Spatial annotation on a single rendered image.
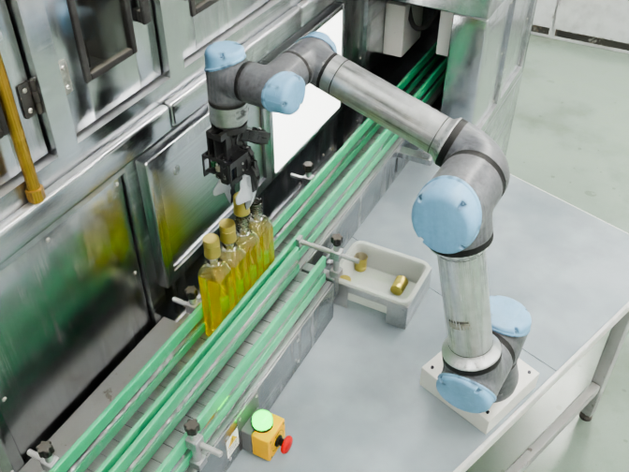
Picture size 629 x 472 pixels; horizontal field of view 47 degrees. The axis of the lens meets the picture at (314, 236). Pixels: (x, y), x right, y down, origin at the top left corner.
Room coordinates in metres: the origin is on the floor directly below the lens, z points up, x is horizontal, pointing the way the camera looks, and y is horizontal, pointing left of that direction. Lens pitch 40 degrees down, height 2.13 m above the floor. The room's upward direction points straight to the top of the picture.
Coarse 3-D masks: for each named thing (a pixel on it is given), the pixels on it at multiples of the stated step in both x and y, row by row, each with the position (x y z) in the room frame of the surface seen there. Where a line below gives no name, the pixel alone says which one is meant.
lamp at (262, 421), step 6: (258, 414) 0.93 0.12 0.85; (264, 414) 0.93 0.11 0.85; (270, 414) 0.94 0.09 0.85; (252, 420) 0.93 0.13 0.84; (258, 420) 0.92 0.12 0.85; (264, 420) 0.92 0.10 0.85; (270, 420) 0.92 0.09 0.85; (258, 426) 0.91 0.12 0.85; (264, 426) 0.91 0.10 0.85; (270, 426) 0.92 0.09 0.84; (258, 432) 0.91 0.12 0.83; (264, 432) 0.91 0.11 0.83
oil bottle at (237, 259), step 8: (240, 248) 1.20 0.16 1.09; (224, 256) 1.17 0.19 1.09; (232, 256) 1.17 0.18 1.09; (240, 256) 1.18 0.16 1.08; (232, 264) 1.16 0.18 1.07; (240, 264) 1.18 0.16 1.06; (232, 272) 1.16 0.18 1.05; (240, 272) 1.17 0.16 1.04; (240, 280) 1.17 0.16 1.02; (248, 280) 1.20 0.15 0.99; (240, 288) 1.17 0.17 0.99; (248, 288) 1.20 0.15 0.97; (240, 296) 1.17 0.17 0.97
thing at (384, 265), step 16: (352, 256) 1.47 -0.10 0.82; (368, 256) 1.49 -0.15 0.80; (384, 256) 1.47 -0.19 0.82; (400, 256) 1.45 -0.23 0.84; (352, 272) 1.46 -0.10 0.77; (368, 272) 1.47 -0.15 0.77; (384, 272) 1.46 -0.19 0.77; (400, 272) 1.45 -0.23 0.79; (416, 272) 1.43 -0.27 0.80; (368, 288) 1.33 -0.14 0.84; (384, 288) 1.40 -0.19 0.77; (416, 288) 1.33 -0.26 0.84
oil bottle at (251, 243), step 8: (240, 240) 1.22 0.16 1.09; (248, 240) 1.23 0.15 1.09; (256, 240) 1.24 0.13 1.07; (248, 248) 1.21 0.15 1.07; (256, 248) 1.24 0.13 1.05; (248, 256) 1.21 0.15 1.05; (256, 256) 1.24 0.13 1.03; (248, 264) 1.21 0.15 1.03; (256, 264) 1.24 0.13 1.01; (248, 272) 1.21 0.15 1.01; (256, 272) 1.23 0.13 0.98; (256, 280) 1.23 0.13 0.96
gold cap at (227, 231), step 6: (222, 222) 1.20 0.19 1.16; (228, 222) 1.20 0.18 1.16; (234, 222) 1.20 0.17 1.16; (222, 228) 1.18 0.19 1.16; (228, 228) 1.18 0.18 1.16; (234, 228) 1.19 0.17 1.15; (222, 234) 1.18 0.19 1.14; (228, 234) 1.18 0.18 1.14; (234, 234) 1.19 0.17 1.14; (222, 240) 1.18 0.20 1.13; (228, 240) 1.18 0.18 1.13; (234, 240) 1.18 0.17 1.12
